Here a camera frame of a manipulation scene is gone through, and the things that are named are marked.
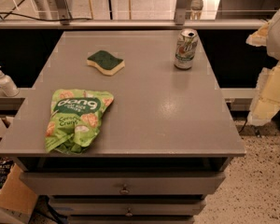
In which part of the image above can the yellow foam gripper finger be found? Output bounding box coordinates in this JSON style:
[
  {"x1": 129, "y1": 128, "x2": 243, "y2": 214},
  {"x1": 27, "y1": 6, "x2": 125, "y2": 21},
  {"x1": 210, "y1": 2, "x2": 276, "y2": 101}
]
[
  {"x1": 245, "y1": 22, "x2": 269, "y2": 47},
  {"x1": 247, "y1": 61, "x2": 280, "y2": 126}
]

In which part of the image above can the green yellow sponge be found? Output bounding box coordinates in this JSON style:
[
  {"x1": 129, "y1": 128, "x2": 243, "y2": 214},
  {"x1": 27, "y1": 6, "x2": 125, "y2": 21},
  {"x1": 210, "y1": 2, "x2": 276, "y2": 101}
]
[{"x1": 87, "y1": 50, "x2": 125, "y2": 76}]

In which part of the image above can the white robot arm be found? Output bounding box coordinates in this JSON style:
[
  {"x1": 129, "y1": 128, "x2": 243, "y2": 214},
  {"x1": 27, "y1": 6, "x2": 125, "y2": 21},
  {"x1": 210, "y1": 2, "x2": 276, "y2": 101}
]
[{"x1": 246, "y1": 9, "x2": 280, "y2": 126}]

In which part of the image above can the green white soda can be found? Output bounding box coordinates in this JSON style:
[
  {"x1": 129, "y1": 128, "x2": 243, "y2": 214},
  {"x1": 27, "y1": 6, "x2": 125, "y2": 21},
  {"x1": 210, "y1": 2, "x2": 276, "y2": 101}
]
[{"x1": 174, "y1": 29, "x2": 198, "y2": 70}]

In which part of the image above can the grey drawer cabinet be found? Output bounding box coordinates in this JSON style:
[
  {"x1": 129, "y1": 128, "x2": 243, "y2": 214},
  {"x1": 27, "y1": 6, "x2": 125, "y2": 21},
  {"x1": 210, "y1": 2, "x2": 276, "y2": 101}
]
[{"x1": 0, "y1": 31, "x2": 245, "y2": 224}]

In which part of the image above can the green snack chip bag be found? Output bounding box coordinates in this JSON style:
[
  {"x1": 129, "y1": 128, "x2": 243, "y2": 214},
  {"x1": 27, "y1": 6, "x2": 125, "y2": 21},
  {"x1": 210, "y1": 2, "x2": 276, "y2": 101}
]
[{"x1": 45, "y1": 89, "x2": 114, "y2": 154}]

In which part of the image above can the middle grey drawer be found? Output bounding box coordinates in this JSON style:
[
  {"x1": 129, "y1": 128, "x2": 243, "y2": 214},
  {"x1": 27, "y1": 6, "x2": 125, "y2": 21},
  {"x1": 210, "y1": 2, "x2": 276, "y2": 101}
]
[{"x1": 49, "y1": 198, "x2": 206, "y2": 217}]

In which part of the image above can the grey drawer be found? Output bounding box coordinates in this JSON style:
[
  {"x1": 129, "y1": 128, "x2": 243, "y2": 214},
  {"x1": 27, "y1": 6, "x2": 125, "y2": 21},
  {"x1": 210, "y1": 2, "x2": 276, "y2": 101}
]
[
  {"x1": 21, "y1": 172, "x2": 225, "y2": 196},
  {"x1": 49, "y1": 198, "x2": 206, "y2": 217}
]

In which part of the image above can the top grey drawer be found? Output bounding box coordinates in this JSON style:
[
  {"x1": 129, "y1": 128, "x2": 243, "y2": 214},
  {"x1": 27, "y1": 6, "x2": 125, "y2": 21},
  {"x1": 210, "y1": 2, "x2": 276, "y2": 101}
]
[{"x1": 21, "y1": 172, "x2": 225, "y2": 196}]

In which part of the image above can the white pump bottle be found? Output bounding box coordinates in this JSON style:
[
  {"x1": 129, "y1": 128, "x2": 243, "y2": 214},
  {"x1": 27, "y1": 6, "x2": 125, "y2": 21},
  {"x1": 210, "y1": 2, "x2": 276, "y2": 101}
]
[{"x1": 0, "y1": 66, "x2": 20, "y2": 97}]

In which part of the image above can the cardboard box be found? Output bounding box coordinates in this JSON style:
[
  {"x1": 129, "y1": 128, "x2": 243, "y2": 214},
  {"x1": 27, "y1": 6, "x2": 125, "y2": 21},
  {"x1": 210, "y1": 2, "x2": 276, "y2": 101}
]
[{"x1": 0, "y1": 165, "x2": 38, "y2": 224}]

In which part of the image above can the black cable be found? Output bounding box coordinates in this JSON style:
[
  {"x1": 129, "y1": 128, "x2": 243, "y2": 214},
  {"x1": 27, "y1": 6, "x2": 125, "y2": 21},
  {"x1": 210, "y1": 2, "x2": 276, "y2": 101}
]
[{"x1": 0, "y1": 2, "x2": 94, "y2": 22}]

